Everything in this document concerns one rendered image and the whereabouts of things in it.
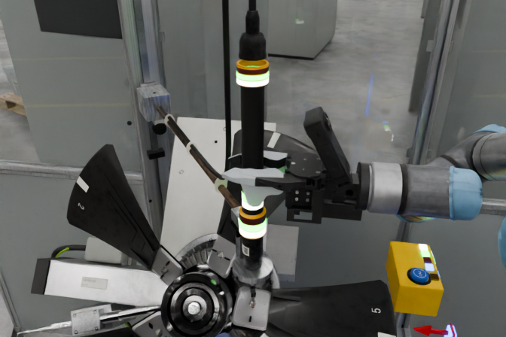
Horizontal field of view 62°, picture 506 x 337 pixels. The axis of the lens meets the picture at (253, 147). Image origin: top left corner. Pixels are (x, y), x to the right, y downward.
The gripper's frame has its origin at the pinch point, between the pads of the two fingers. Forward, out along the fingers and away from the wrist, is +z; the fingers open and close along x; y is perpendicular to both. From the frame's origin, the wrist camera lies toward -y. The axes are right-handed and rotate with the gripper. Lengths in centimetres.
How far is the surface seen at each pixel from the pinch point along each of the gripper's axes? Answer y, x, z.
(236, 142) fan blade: 8.7, 23.8, 4.0
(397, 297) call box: 45, 21, -34
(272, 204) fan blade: 12.4, 7.8, -5.5
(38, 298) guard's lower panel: 121, 70, 108
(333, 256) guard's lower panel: 78, 70, -24
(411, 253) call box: 41, 33, -39
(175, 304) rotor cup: 26.0, -5.1, 9.6
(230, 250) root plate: 21.5, 4.9, 1.8
